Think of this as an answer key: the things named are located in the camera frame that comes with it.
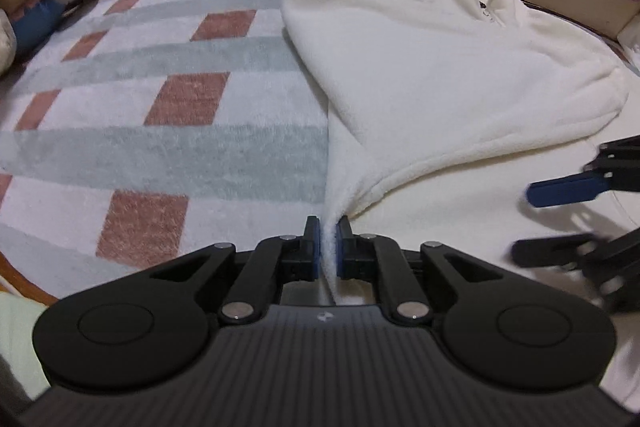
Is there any brown mattress with white piping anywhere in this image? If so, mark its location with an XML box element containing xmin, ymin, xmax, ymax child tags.
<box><xmin>0</xmin><ymin>252</ymin><xmax>58</xmax><ymax>306</ymax></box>

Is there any white fleece sweater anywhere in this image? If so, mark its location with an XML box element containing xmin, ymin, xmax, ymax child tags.
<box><xmin>280</xmin><ymin>0</ymin><xmax>640</xmax><ymax>308</ymax></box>

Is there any beige padded backrest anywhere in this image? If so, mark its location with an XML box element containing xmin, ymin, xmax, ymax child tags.
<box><xmin>515</xmin><ymin>0</ymin><xmax>640</xmax><ymax>42</ymax></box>

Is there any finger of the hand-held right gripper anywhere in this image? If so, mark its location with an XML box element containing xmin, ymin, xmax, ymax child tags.
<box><xmin>525</xmin><ymin>138</ymin><xmax>640</xmax><ymax>208</ymax></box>
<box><xmin>511</xmin><ymin>233</ymin><xmax>640</xmax><ymax>313</ymax></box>

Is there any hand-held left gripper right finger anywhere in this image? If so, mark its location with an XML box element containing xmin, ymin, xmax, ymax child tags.
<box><xmin>336</xmin><ymin>216</ymin><xmax>503</xmax><ymax>325</ymax></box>

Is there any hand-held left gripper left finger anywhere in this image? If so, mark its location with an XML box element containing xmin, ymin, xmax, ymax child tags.
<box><xmin>150</xmin><ymin>216</ymin><xmax>321</xmax><ymax>325</ymax></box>

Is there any checkered plush blanket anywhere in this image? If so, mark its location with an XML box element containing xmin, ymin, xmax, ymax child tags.
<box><xmin>0</xmin><ymin>0</ymin><xmax>431</xmax><ymax>300</ymax></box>

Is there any light green blanket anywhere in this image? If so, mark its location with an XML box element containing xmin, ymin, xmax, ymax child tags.
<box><xmin>0</xmin><ymin>292</ymin><xmax>51</xmax><ymax>400</ymax></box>

